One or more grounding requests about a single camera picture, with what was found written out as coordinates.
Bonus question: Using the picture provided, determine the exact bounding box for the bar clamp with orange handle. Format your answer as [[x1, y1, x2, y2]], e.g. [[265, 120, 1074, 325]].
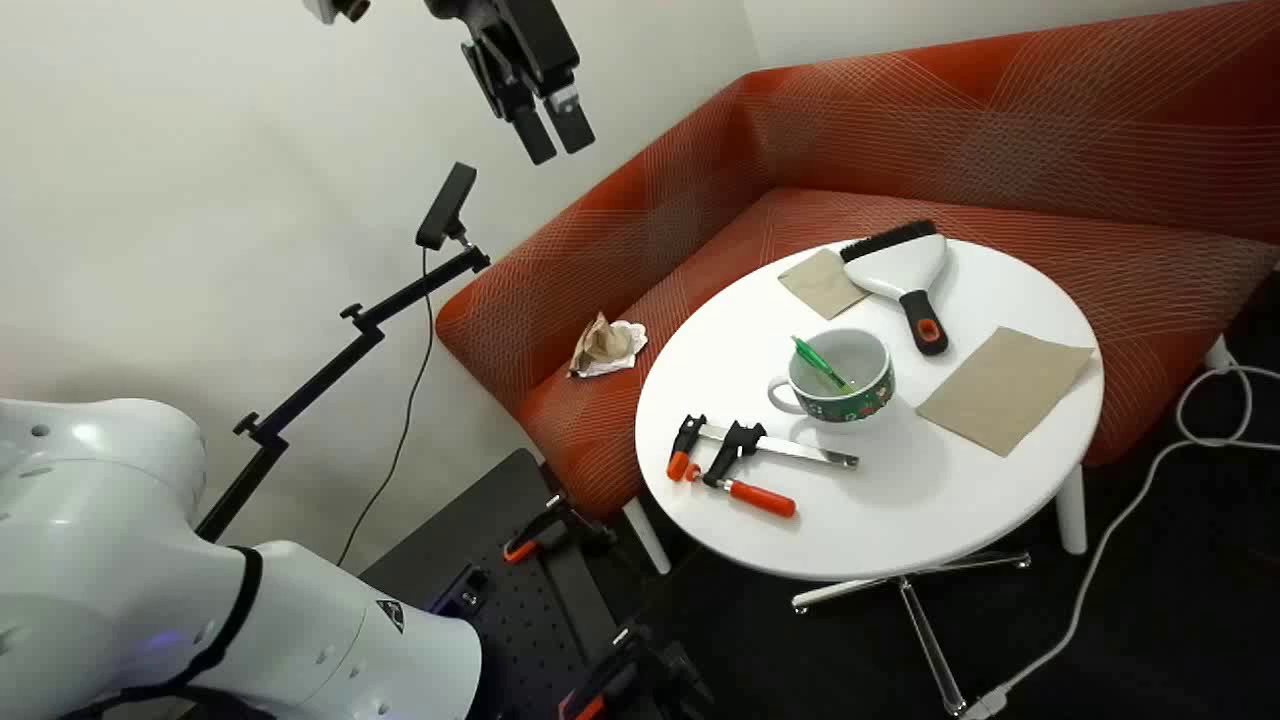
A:
[[665, 408, 865, 523]]

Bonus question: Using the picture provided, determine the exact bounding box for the white metal floor stand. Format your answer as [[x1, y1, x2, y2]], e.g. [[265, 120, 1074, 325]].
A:
[[786, 546, 1035, 720]]

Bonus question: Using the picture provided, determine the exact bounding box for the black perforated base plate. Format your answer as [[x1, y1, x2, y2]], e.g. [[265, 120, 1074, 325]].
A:
[[355, 444, 725, 720]]

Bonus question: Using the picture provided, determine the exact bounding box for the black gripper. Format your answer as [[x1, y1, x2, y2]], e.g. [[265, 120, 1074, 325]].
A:
[[422, 0, 601, 168]]

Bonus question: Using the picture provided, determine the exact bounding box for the brown cardboard sheet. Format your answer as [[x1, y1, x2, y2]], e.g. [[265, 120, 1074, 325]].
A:
[[913, 325, 1099, 459]]

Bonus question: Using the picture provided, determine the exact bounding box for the white table leg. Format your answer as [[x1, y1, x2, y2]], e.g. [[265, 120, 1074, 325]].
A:
[[619, 492, 677, 582], [1057, 459, 1092, 561]]

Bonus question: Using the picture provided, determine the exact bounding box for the green pen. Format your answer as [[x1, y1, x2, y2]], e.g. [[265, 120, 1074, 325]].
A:
[[786, 333, 856, 397]]

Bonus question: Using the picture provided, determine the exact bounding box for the black orange mounting clamp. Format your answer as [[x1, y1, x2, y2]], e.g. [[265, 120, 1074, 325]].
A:
[[554, 622, 653, 720], [497, 492, 574, 574]]

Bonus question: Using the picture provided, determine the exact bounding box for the black articulated camera stand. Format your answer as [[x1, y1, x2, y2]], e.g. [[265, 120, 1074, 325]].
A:
[[196, 243, 490, 546]]

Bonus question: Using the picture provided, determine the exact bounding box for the black camera on stand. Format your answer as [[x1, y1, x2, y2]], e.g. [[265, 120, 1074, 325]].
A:
[[410, 160, 479, 254]]

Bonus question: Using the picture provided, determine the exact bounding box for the white power cable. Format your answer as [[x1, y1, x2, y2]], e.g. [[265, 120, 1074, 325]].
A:
[[954, 355, 1280, 720]]

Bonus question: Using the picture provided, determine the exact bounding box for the scraper with black orange handle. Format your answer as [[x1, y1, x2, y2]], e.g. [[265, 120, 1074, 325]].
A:
[[836, 217, 954, 360]]

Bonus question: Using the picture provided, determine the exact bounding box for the red fabric sofa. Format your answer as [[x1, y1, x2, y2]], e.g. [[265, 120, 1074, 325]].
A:
[[431, 0, 1280, 523]]

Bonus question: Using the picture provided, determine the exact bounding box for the crumpled paper wad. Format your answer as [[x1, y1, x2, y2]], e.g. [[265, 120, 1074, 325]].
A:
[[568, 308, 653, 384]]

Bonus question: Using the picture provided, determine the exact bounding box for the thin black camera cable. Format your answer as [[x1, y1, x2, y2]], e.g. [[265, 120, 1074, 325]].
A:
[[333, 243, 445, 574]]

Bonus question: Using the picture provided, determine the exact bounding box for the white mug with green band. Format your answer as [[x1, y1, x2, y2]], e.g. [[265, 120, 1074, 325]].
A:
[[765, 325, 901, 433]]

